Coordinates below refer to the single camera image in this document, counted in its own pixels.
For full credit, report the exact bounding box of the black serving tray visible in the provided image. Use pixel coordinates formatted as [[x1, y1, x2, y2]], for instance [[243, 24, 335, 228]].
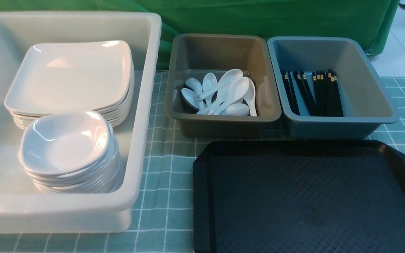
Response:
[[193, 140, 405, 253]]

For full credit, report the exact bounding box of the stack of white square plates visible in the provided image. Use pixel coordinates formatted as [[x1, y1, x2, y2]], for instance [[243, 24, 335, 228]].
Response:
[[4, 60, 135, 126]]

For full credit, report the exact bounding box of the green checked tablecloth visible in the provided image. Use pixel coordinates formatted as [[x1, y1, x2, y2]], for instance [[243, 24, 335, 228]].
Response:
[[0, 71, 405, 253]]

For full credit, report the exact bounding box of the white square rice plate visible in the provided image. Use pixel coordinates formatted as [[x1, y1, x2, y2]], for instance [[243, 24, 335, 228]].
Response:
[[4, 40, 133, 115]]

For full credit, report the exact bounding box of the green fabric backdrop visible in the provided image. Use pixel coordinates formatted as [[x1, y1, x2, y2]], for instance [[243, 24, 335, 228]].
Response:
[[0, 0, 399, 69]]

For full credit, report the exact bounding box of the blue-grey plastic bin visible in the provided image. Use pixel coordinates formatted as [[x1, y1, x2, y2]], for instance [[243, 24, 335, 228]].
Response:
[[268, 37, 400, 139]]

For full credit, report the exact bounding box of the brown plastic bin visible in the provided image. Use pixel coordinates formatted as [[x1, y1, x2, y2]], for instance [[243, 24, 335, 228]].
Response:
[[164, 33, 282, 139]]

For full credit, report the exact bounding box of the stack of white bowls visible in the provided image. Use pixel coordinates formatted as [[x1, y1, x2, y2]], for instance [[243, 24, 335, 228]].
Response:
[[18, 111, 125, 194]]

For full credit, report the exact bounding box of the pile of white spoons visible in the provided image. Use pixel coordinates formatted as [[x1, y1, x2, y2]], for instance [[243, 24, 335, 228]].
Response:
[[169, 69, 259, 117]]

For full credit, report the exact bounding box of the large white plastic tub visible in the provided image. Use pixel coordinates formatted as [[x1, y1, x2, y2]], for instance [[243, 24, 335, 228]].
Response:
[[0, 11, 162, 234]]

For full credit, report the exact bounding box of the bundle of black chopsticks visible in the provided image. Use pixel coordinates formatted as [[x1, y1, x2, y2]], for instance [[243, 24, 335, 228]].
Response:
[[280, 69, 344, 117]]

